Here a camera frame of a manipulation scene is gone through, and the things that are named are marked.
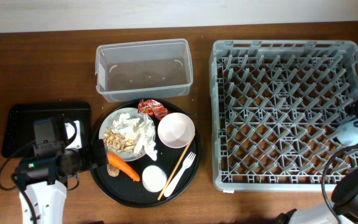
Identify white bowl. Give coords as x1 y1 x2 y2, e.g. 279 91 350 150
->
157 113 196 149

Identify black rectangular tray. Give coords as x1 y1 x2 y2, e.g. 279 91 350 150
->
1 101 91 158

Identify white plastic fork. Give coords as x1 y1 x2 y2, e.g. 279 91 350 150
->
163 152 196 197

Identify red snack wrapper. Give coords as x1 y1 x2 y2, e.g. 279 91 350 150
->
138 99 170 120

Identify orange carrot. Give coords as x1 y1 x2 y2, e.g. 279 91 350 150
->
107 152 140 182

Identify brown round cookie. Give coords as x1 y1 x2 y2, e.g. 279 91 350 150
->
107 164 120 177

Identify white cup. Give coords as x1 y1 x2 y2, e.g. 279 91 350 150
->
142 166 167 193

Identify grey dishwasher rack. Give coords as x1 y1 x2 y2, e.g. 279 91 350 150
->
209 40 358 192

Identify wooden chopstick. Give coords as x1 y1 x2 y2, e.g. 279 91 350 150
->
157 134 195 201

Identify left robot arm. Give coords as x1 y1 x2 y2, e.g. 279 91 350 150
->
11 117 108 223

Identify clear plastic bin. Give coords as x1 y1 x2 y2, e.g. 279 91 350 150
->
95 39 193 103

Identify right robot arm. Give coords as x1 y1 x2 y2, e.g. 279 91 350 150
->
273 100 358 224

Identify round black tray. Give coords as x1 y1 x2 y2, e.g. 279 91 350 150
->
88 98 202 208

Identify light blue cup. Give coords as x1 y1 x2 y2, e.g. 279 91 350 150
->
336 119 358 146

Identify white napkin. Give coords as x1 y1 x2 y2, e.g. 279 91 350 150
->
110 113 158 162

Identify pile of peanut shells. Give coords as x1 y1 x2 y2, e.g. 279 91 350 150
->
103 128 142 154

